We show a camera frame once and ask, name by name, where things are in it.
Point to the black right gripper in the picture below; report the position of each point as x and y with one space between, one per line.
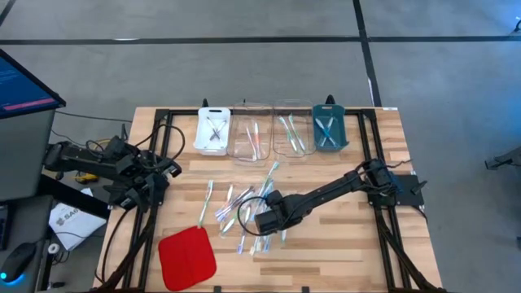
281 203

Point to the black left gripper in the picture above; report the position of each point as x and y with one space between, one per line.
160 169

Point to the blue toothbrush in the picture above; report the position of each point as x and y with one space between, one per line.
320 123
267 244
264 193
331 123

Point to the green toothbrush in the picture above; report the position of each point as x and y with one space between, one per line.
295 128
228 226
285 128
205 203
283 237
272 171

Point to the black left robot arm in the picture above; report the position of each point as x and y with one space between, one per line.
81 160

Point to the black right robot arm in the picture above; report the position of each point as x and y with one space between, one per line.
325 191

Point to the white plastic bin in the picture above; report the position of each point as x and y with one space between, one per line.
203 146

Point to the clear plastic bin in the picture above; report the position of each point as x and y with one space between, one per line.
238 152
281 149

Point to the yellow power plug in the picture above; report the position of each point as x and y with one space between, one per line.
87 177

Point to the teal plastic bin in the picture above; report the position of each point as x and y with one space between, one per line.
342 142

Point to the red cloth pad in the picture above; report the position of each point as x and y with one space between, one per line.
187 258

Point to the white printed booklet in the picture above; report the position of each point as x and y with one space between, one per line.
77 224

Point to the white tape roll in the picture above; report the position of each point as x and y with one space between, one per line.
49 248

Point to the small white label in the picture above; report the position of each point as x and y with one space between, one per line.
388 108

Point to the grey desk black edge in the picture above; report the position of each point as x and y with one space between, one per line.
24 228

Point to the computer monitor blue screen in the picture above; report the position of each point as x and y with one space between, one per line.
20 87

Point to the black keyboard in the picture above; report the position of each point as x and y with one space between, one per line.
3 228

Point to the black computer mouse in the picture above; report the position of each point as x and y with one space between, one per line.
18 260

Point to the small dark floor stand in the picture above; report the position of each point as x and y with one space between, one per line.
518 25

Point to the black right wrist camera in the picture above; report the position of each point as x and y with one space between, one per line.
268 224

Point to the black aluminium rig frame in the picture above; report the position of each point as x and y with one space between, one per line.
183 111

